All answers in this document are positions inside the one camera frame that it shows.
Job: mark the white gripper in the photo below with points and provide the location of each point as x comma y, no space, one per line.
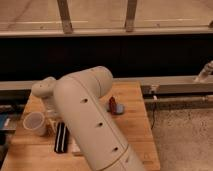
51,113

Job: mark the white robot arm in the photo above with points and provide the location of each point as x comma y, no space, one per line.
75,98

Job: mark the white plastic bottle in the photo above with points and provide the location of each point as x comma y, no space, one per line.
75,148

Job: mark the red and blue toy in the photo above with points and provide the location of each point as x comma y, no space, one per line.
113,107

